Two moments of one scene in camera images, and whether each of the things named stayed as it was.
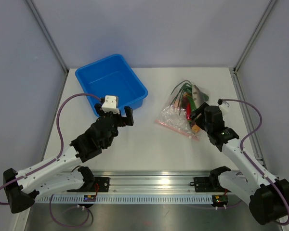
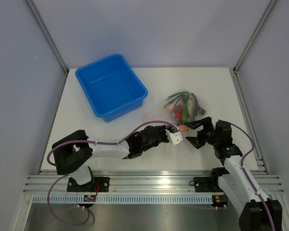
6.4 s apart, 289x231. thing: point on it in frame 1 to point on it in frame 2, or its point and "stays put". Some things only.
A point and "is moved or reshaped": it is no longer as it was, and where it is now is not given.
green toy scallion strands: [187, 87] to [184, 96]
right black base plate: [203, 185] stays put
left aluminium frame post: [40, 21] stays put
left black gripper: [123, 121] to [162, 129]
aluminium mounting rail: [152, 182] stays put
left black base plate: [99, 185] stays put
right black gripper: [200, 109] to [198, 141]
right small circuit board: [220, 199] stays put
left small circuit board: [89, 198] stays put
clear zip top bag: [175, 114] is moved or reshaped
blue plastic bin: [112, 76] stays put
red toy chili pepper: [188, 111] to [178, 114]
